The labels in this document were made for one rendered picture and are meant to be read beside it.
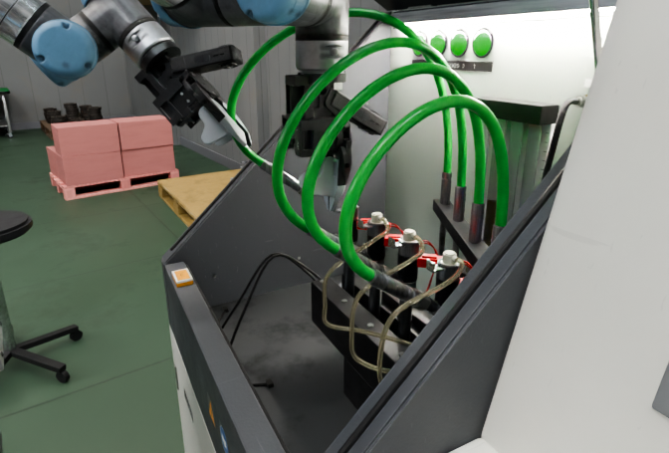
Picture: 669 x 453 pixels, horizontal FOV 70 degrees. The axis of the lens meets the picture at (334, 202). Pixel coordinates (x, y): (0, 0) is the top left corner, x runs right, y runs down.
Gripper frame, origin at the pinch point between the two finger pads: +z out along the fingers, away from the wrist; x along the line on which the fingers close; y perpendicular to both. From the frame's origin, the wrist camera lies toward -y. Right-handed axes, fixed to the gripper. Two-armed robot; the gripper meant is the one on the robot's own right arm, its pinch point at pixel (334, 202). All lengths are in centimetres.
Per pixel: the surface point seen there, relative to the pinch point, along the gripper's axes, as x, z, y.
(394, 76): 16.7, -20.3, 1.0
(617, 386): 45.9, 3.0, -1.9
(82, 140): -438, 60, 36
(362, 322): 10.6, 15.8, 0.8
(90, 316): -196, 114, 45
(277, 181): 8.6, -7.1, 12.9
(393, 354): 19.4, 15.7, 1.3
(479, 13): -0.6, -29.0, -27.8
